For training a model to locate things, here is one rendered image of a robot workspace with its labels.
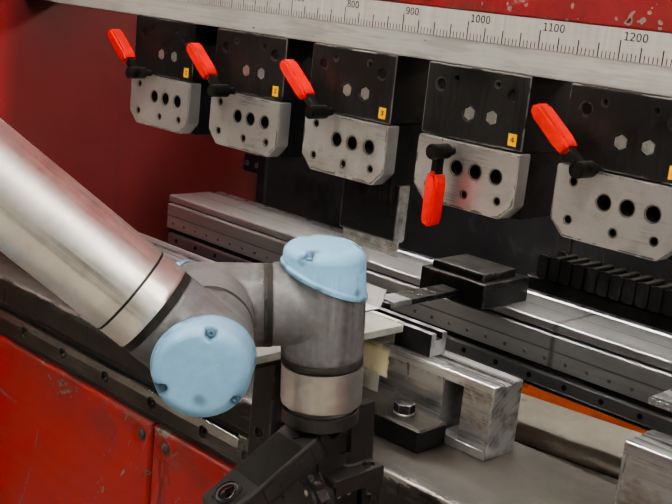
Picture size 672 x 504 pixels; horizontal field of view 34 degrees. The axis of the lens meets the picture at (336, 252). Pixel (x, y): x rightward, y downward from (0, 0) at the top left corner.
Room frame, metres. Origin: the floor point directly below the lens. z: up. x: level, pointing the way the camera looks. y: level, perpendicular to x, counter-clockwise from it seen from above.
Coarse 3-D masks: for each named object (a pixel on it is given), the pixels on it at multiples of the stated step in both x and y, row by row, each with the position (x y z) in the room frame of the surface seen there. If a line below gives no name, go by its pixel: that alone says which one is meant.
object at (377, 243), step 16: (352, 192) 1.44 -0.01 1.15; (368, 192) 1.42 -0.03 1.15; (384, 192) 1.40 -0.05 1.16; (400, 192) 1.39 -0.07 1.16; (352, 208) 1.44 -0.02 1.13; (368, 208) 1.42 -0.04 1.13; (384, 208) 1.40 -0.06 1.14; (400, 208) 1.39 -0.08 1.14; (352, 224) 1.44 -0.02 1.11; (368, 224) 1.42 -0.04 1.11; (384, 224) 1.40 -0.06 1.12; (400, 224) 1.39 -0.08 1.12; (352, 240) 1.45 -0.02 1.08; (368, 240) 1.43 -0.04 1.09; (384, 240) 1.41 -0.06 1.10; (400, 240) 1.39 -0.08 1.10
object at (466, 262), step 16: (464, 256) 1.62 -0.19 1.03; (432, 272) 1.57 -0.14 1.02; (448, 272) 1.56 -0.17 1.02; (464, 272) 1.54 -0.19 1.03; (480, 272) 1.53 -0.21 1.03; (496, 272) 1.54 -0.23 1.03; (512, 272) 1.57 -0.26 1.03; (432, 288) 1.53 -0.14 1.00; (448, 288) 1.54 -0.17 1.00; (464, 288) 1.53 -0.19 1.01; (480, 288) 1.51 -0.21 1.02; (496, 288) 1.53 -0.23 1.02; (512, 288) 1.55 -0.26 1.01; (384, 304) 1.43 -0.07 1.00; (400, 304) 1.44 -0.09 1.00; (464, 304) 1.53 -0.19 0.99; (480, 304) 1.51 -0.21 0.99; (496, 304) 1.53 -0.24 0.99
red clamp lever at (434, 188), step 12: (432, 144) 1.26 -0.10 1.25; (444, 144) 1.27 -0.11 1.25; (432, 156) 1.25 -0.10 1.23; (444, 156) 1.26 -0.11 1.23; (432, 168) 1.26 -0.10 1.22; (432, 180) 1.26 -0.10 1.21; (444, 180) 1.27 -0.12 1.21; (432, 192) 1.26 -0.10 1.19; (432, 204) 1.26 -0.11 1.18; (432, 216) 1.26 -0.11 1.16
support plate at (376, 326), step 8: (368, 312) 1.39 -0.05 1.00; (368, 320) 1.35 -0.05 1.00; (376, 320) 1.36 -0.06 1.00; (384, 320) 1.36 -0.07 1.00; (368, 328) 1.32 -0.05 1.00; (376, 328) 1.32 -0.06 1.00; (384, 328) 1.33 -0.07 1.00; (392, 328) 1.33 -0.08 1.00; (400, 328) 1.35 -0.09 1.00; (368, 336) 1.30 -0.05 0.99; (376, 336) 1.31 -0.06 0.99; (256, 352) 1.18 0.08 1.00; (264, 352) 1.19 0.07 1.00; (272, 352) 1.19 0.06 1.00; (280, 352) 1.20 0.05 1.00; (256, 360) 1.17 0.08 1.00; (264, 360) 1.18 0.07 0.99; (272, 360) 1.19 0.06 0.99
